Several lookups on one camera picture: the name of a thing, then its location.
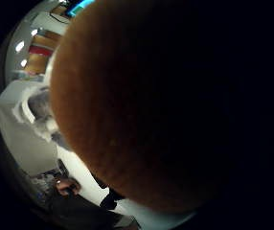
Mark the wooden shelf unit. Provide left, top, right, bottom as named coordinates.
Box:
left=23, top=29, right=62, bottom=77

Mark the person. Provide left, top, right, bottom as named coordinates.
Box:
left=31, top=169, right=141, bottom=230

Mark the white bowl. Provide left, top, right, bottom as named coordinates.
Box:
left=13, top=85, right=62, bottom=144

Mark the white box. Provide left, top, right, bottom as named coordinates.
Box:
left=0, top=80, right=60, bottom=177

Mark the teal monitor screen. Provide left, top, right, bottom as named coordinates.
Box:
left=66, top=0, right=96, bottom=17

